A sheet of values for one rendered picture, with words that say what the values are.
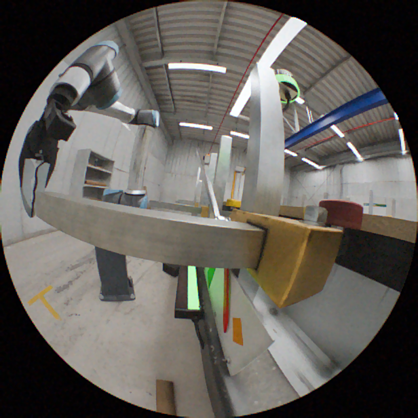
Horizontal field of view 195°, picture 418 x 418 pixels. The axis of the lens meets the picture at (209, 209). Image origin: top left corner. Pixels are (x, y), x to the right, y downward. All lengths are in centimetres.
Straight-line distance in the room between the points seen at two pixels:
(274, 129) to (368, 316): 34
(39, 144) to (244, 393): 40
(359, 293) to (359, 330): 8
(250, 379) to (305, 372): 16
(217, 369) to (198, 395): 70
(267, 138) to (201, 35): 429
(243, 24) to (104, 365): 505
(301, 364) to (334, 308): 13
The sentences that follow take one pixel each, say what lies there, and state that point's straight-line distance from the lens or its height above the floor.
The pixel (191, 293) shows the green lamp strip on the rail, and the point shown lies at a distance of 25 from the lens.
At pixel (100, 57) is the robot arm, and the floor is 112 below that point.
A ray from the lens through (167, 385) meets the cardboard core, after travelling 80.
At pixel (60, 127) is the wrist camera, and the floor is 94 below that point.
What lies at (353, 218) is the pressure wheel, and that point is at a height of 89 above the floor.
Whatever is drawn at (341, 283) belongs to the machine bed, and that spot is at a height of 77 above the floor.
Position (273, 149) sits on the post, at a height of 94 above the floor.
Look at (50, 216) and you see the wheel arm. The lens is 16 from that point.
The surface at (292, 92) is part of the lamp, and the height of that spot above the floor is 110.
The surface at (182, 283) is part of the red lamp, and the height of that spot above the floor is 70.
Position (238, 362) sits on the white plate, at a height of 74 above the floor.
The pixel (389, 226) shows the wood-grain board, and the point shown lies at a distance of 26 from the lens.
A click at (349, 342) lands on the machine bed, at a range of 34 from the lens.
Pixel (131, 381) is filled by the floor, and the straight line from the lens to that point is 91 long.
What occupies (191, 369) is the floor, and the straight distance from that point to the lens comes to 90.
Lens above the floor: 87
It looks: 3 degrees down
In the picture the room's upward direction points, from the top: 9 degrees clockwise
